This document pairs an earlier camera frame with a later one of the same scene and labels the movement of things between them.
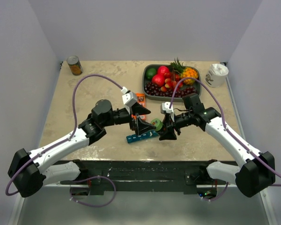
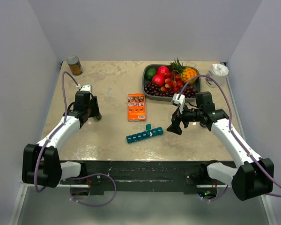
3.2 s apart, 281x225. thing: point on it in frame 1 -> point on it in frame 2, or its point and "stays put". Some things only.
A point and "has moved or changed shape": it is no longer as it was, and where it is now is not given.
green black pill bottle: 157,123 has moved or changed shape
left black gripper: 141,126 -> 93,101
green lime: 150,72 stays put
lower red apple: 158,79 stays put
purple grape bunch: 153,89 stays put
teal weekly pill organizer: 133,138 stays put
